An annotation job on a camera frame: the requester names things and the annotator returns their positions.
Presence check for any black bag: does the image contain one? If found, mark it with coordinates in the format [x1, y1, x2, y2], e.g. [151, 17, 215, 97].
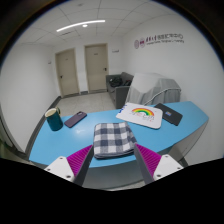
[109, 76, 124, 89]

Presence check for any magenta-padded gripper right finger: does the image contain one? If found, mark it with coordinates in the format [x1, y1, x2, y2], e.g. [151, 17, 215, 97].
[133, 142, 185, 185]

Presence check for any long ceiling light strip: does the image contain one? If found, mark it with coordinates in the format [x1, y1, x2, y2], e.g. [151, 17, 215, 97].
[55, 19, 107, 33]

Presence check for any dark teal mug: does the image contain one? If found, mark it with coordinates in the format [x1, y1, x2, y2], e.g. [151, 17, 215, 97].
[44, 106, 64, 132]

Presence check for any wall logo lettering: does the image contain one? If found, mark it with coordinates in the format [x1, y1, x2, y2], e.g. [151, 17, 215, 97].
[133, 33, 185, 50]

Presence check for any white laptop with rainbow sticker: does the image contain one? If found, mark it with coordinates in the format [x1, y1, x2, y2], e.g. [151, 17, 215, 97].
[115, 102, 164, 130]

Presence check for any black laptop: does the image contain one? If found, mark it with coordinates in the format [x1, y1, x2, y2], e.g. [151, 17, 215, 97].
[153, 102, 184, 127]

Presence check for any grey sofa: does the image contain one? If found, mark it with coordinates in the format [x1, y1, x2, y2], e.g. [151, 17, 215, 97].
[105, 71, 135, 110]

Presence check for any beige door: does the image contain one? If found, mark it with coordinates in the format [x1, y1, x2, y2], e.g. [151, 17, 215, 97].
[83, 43, 110, 94]
[54, 48, 80, 98]

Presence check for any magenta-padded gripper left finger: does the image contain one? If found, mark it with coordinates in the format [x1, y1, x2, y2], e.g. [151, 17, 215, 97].
[43, 143, 95, 187]

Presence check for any grey cloth-covered machine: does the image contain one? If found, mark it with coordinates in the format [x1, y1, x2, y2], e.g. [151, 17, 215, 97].
[124, 72, 182, 107]

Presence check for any blue white checkered towel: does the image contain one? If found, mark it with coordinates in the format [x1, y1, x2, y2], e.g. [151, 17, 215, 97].
[92, 121, 138, 160]

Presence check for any purple smartphone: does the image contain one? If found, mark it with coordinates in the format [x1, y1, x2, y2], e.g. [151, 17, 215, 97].
[63, 110, 88, 129]

